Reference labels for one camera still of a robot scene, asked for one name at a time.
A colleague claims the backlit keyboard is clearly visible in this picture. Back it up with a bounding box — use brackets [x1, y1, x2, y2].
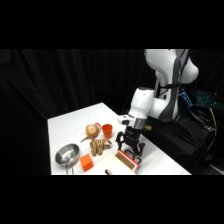
[195, 89, 221, 108]

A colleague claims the orange plastic cup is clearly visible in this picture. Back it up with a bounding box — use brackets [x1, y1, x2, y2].
[101, 123, 114, 139]

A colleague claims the yellow cable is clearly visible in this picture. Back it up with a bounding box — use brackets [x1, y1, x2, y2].
[208, 107, 218, 138]

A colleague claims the striped tiger plush toy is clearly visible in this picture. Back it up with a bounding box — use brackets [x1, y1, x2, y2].
[89, 138, 114, 157]

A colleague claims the round brown plush toy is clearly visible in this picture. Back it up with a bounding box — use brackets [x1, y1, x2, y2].
[80, 122, 102, 143]

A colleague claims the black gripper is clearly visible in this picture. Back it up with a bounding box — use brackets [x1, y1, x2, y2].
[115, 125, 147, 160]

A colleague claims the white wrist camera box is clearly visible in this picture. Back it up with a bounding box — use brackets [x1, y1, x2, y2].
[116, 113, 135, 126]

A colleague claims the black curtain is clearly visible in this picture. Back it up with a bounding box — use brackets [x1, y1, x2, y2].
[0, 49, 224, 176]

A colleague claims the steel metal bowl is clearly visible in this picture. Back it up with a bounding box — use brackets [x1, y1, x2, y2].
[54, 143, 81, 167]

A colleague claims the black cloth-covered robot stand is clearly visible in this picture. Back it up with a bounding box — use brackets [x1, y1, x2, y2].
[122, 99, 218, 176]

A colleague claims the orange cube block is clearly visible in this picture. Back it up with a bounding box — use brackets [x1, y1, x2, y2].
[79, 153, 95, 173]

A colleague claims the light wooden drawer cabinet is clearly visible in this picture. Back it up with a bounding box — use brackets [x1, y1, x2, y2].
[87, 151, 138, 176]

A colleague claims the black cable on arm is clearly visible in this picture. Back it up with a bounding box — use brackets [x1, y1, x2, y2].
[156, 49, 190, 101]

